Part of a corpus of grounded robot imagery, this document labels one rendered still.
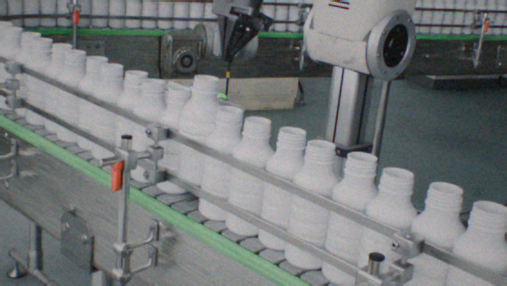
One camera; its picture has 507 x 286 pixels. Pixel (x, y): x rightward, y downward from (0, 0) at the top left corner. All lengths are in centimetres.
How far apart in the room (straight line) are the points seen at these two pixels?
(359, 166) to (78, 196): 60
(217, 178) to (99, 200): 29
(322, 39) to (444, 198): 89
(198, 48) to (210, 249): 161
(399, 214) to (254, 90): 467
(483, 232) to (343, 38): 89
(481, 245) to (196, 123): 46
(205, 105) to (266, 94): 448
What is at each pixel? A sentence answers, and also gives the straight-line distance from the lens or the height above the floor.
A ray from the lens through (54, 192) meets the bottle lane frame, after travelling 138.
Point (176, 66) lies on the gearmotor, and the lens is 256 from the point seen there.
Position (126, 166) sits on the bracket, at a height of 107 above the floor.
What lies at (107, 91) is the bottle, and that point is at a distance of 125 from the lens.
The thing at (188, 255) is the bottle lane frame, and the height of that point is 95.
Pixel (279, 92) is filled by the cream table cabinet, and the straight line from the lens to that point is 559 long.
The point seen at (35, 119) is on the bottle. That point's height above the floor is 101.
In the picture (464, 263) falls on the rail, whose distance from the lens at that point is 80.
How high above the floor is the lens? 144
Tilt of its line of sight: 18 degrees down
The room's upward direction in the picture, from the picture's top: 6 degrees clockwise
